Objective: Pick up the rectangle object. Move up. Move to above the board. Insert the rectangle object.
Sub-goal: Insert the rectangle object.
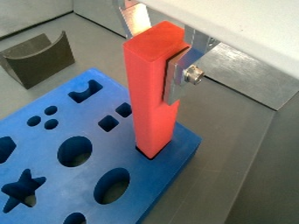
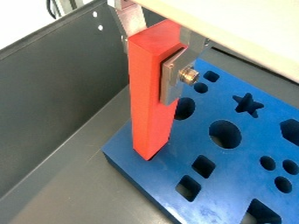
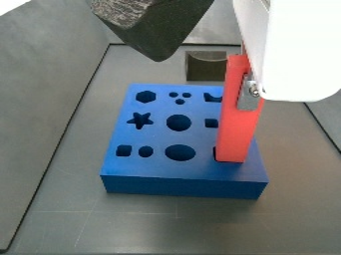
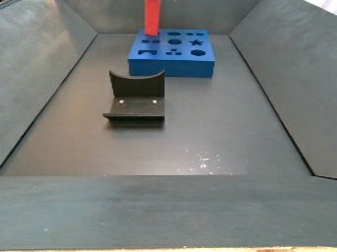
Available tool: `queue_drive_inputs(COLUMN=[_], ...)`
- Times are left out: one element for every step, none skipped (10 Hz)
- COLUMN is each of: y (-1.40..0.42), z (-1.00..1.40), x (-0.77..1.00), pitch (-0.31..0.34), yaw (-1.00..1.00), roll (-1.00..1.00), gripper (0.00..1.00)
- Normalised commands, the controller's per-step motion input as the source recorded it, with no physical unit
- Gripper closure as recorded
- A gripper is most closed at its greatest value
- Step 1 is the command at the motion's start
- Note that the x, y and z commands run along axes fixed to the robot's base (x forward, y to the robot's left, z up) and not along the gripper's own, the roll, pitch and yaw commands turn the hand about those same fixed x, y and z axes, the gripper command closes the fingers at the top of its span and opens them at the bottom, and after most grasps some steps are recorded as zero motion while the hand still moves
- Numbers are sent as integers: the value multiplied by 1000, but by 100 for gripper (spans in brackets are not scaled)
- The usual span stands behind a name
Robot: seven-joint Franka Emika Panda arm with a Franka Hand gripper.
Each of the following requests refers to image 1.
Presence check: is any dark grey arch block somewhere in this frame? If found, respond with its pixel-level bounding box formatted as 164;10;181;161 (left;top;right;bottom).
0;31;74;89

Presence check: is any blue foam shape board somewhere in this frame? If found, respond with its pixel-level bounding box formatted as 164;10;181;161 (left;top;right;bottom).
0;68;201;224

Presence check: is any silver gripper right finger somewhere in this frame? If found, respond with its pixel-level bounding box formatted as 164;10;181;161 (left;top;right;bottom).
162;25;220;105

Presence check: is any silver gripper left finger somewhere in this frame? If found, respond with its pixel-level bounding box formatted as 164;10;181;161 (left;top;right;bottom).
112;0;152;39

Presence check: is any red rectangular block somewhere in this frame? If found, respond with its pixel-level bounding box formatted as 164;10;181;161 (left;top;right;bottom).
122;21;186;159

